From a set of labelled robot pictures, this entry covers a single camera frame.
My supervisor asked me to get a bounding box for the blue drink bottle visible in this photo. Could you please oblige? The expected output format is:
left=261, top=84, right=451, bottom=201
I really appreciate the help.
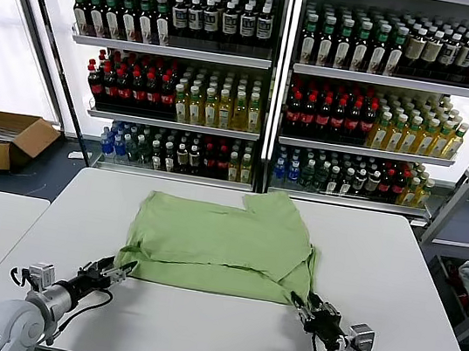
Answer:
left=272, top=157, right=289, bottom=183
left=98, top=128, right=119, bottom=158
left=286, top=159, right=303, bottom=185
left=112, top=133, right=131, bottom=159

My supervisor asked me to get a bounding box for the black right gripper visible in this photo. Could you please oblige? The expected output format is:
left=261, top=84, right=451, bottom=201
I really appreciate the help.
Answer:
left=281, top=289, right=353, bottom=351

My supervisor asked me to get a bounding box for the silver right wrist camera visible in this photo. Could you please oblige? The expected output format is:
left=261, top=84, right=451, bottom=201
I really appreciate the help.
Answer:
left=344, top=320, right=381, bottom=351

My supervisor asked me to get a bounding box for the cola bottle red cap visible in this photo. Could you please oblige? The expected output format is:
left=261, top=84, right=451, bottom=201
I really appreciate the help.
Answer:
left=390, top=169, right=410, bottom=206
left=378, top=168, right=397, bottom=204
left=200, top=142, right=220, bottom=180
left=213, top=144, right=232, bottom=182
left=128, top=71, right=151, bottom=114
left=342, top=99, right=366, bottom=146
left=156, top=75, right=180, bottom=118
left=282, top=91, right=306, bottom=136
left=313, top=95, right=335, bottom=141
left=298, top=93, right=321, bottom=139
left=99, top=66, right=123, bottom=109
left=328, top=98, right=350, bottom=143
left=356, top=101, right=380, bottom=148
left=83, top=65, right=108, bottom=107
left=141, top=72, right=166, bottom=115
left=113, top=68, right=137, bottom=112

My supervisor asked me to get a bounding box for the green tinted water bottle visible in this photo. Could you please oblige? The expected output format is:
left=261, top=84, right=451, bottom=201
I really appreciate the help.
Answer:
left=135, top=139, right=155, bottom=168
left=314, top=163, right=331, bottom=194
left=123, top=137, right=141, bottom=165
left=300, top=160, right=319, bottom=192

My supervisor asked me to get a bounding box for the light green polo shirt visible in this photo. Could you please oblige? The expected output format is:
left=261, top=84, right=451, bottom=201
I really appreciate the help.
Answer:
left=112, top=167, right=332, bottom=310

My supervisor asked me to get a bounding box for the grey window frame post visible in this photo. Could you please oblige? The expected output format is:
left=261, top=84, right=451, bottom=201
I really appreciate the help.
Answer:
left=0, top=0, right=87, bottom=134

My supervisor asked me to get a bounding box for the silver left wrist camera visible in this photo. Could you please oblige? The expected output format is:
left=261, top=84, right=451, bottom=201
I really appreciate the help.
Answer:
left=25, top=260, right=57, bottom=291

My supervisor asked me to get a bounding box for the red cloth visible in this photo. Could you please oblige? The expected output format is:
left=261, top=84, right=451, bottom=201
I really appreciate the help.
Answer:
left=444, top=259, right=469, bottom=316

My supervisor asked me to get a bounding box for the small dark bottle white cap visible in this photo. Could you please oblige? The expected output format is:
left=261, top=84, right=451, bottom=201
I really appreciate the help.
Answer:
left=327, top=165, right=343, bottom=196
left=352, top=169, right=370, bottom=200
left=339, top=168, right=357, bottom=198
left=161, top=142, right=180, bottom=174
left=174, top=142, right=192, bottom=176
left=186, top=144, right=205, bottom=177
left=149, top=141, right=167, bottom=172
left=365, top=170, right=384, bottom=203

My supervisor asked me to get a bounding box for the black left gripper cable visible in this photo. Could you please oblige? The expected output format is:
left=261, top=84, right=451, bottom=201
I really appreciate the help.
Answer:
left=42, top=280, right=116, bottom=351

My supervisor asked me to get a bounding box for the dark bottle cream label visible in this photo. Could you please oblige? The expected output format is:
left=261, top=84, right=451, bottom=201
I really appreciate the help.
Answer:
left=402, top=27, right=429, bottom=79
left=418, top=30, right=446, bottom=81

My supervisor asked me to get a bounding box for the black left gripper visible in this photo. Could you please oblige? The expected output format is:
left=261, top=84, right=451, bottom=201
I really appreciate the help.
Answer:
left=62, top=249, right=140, bottom=313

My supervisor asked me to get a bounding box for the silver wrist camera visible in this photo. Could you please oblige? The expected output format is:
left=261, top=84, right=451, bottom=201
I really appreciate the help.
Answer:
left=25, top=260, right=57, bottom=291
left=344, top=320, right=381, bottom=351

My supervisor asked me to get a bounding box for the dark bottle navy label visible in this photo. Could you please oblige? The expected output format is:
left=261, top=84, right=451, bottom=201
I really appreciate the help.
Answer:
left=436, top=32, right=464, bottom=84
left=168, top=0, right=193, bottom=39
left=218, top=1, right=243, bottom=47
left=185, top=0, right=210, bottom=42
left=200, top=0, right=224, bottom=44
left=453, top=36, right=469, bottom=86
left=252, top=4, right=278, bottom=52
left=236, top=3, right=260, bottom=50

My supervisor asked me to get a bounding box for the grey metal shelf rack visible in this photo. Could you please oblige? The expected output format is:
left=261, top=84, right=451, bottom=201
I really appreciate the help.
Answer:
left=265, top=0, right=469, bottom=227
left=22, top=0, right=291, bottom=195

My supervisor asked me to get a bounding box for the black window frame post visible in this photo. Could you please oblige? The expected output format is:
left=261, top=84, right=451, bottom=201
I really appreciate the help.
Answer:
left=0, top=0, right=111, bottom=153

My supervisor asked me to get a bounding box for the dark bottle green cap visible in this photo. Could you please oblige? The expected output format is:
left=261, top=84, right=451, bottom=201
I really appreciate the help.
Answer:
left=332, top=18, right=357, bottom=72
left=367, top=23, right=393, bottom=76
left=114, top=0, right=143, bottom=44
left=97, top=0, right=127, bottom=42
left=81, top=0, right=110, bottom=39
left=66, top=0, right=93, bottom=37
left=383, top=25, right=410, bottom=79
left=132, top=0, right=161, bottom=46
left=297, top=13, right=322, bottom=66
left=149, top=0, right=177, bottom=48
left=314, top=16, right=339, bottom=69
left=349, top=20, right=375, bottom=73

